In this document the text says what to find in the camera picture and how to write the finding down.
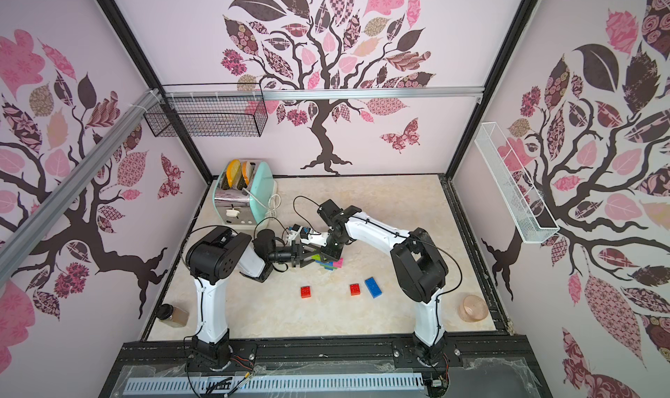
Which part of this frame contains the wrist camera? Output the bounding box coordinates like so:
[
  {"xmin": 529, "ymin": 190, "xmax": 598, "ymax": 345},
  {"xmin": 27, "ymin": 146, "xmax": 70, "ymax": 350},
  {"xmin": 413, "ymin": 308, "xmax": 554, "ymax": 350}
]
[
  {"xmin": 286, "ymin": 224, "xmax": 302, "ymax": 244},
  {"xmin": 298, "ymin": 227, "xmax": 328, "ymax": 247}
]

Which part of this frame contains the aluminium frame bar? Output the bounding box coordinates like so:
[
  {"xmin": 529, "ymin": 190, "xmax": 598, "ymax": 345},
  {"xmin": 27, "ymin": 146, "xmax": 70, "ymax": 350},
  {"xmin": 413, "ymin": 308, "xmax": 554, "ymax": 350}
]
[
  {"xmin": 1, "ymin": 89, "xmax": 159, "ymax": 284},
  {"xmin": 166, "ymin": 87, "xmax": 484, "ymax": 101}
]

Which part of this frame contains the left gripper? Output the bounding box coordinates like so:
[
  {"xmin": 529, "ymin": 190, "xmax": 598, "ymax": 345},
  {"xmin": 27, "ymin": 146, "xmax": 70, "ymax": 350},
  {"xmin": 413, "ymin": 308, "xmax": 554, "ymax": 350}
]
[{"xmin": 267, "ymin": 239, "xmax": 320, "ymax": 268}]

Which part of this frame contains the aluminium frame bar back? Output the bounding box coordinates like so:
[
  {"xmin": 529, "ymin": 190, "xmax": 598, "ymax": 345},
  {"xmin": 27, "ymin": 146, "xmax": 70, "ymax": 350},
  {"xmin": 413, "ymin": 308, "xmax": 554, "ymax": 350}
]
[{"xmin": 166, "ymin": 87, "xmax": 484, "ymax": 101}]

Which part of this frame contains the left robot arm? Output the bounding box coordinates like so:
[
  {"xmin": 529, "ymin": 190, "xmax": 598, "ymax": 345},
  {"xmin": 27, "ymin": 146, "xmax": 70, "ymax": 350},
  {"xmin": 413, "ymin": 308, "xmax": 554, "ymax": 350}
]
[{"xmin": 185, "ymin": 225, "xmax": 327, "ymax": 366}]

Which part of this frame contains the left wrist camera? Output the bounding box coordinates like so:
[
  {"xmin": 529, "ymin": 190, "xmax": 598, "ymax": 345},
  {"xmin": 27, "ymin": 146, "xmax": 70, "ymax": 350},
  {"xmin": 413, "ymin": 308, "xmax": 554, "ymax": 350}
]
[{"xmin": 286, "ymin": 224, "xmax": 302, "ymax": 244}]

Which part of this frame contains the white slotted cable duct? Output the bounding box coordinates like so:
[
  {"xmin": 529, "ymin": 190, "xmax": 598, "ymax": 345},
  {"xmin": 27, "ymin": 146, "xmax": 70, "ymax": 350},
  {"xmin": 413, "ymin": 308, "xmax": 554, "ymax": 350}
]
[{"xmin": 120, "ymin": 373, "xmax": 424, "ymax": 397}]

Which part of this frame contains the brown glass jar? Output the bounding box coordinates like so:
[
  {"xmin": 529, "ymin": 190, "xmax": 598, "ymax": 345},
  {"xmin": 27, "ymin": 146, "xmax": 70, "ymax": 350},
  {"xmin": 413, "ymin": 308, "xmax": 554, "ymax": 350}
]
[{"xmin": 156, "ymin": 304, "xmax": 189, "ymax": 328}]

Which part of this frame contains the black wire basket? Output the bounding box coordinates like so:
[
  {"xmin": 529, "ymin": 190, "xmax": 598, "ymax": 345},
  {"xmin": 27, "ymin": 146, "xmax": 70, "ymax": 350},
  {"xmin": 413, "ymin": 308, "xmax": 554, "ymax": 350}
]
[{"xmin": 144, "ymin": 82, "xmax": 270, "ymax": 137}]

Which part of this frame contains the right blue lego brick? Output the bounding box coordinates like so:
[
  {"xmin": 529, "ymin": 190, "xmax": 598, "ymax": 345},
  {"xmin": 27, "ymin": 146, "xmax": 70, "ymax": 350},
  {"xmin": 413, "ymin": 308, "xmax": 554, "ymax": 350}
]
[{"xmin": 364, "ymin": 277, "xmax": 382, "ymax": 299}]

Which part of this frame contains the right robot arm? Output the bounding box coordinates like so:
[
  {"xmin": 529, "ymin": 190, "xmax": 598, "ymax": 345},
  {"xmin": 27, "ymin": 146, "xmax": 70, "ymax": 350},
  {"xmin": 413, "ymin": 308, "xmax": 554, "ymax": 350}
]
[{"xmin": 317, "ymin": 200, "xmax": 448, "ymax": 364}]

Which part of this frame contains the mint green toaster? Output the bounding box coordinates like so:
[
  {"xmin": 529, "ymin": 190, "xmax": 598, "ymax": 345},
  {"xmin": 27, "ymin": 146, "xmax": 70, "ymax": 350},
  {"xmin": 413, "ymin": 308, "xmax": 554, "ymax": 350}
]
[{"xmin": 212, "ymin": 159, "xmax": 281, "ymax": 226}]

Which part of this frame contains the pink plastic bowl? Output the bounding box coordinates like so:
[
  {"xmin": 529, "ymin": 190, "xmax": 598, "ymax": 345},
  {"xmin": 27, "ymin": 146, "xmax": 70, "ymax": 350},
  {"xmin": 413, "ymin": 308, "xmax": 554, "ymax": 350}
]
[{"xmin": 458, "ymin": 295, "xmax": 490, "ymax": 323}]

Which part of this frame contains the white wire shelf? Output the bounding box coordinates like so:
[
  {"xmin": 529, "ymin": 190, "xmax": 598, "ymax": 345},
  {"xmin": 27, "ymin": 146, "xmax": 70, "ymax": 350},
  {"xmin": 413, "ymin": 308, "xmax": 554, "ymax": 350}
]
[{"xmin": 475, "ymin": 122, "xmax": 558, "ymax": 244}]

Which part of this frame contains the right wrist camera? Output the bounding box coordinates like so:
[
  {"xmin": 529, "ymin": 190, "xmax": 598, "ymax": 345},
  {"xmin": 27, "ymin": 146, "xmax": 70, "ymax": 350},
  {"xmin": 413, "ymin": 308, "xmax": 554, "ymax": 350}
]
[{"xmin": 298, "ymin": 227, "xmax": 328, "ymax": 247}]

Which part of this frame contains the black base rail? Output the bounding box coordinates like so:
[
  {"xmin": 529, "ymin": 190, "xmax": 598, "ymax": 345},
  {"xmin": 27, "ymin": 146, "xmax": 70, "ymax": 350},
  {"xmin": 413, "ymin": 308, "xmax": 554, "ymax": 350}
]
[{"xmin": 101, "ymin": 333, "xmax": 551, "ymax": 397}]

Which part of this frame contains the aluminium frame bar left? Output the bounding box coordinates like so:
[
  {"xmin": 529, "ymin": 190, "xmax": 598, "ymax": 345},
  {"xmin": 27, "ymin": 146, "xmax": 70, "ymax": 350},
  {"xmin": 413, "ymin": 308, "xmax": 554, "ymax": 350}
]
[{"xmin": 1, "ymin": 89, "xmax": 159, "ymax": 284}]

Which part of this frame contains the left red lego brick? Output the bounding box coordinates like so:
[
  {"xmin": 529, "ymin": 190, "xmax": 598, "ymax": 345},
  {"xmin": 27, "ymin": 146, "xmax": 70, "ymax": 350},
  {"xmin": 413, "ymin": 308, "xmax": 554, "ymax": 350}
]
[{"xmin": 300, "ymin": 286, "xmax": 312, "ymax": 299}]

